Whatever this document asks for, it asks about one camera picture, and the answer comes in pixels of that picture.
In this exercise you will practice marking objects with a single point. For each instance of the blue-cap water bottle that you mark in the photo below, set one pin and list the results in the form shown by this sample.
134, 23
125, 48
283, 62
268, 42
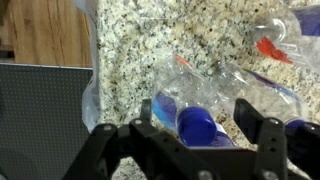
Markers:
186, 103
268, 97

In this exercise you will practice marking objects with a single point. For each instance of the water bottle with red label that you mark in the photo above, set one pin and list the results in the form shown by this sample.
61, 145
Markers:
290, 35

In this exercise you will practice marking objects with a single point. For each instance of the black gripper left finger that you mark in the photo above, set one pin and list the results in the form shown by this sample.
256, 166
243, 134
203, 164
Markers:
158, 155

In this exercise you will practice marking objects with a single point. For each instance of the clear plastic bin bag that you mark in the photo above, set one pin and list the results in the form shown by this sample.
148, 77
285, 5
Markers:
90, 96

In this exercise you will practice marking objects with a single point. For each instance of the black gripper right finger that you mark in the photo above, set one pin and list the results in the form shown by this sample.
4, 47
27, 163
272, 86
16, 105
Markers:
277, 141

